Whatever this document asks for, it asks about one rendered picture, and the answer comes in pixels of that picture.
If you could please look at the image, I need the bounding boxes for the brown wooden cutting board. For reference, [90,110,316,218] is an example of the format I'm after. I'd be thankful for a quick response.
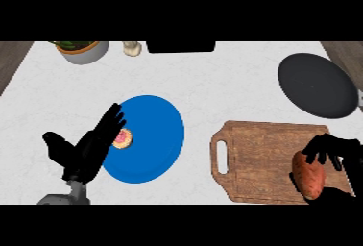
[208,119,357,205]

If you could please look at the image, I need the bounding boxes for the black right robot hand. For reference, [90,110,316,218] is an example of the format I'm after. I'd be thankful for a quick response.
[300,133,363,206]

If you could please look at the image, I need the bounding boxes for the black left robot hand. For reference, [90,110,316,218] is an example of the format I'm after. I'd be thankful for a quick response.
[41,102,127,185]

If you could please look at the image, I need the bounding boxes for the orange sweet potato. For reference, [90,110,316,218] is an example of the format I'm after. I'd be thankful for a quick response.
[291,150,328,201]

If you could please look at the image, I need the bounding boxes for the pink frosted cupcake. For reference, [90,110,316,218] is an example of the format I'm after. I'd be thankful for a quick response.
[112,128,134,150]

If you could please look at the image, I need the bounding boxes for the black rectangular appliance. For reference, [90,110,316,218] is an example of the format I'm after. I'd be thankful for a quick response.
[145,40,217,55]

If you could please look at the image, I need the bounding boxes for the blue round plate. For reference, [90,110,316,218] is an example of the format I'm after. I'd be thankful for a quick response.
[100,94,186,185]

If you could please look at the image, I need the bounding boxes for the white pot with green plant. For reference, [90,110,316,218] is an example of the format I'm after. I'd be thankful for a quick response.
[49,40,111,66]

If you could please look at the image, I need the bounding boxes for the dark grey round pan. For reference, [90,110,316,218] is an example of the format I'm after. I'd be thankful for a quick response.
[276,52,360,120]

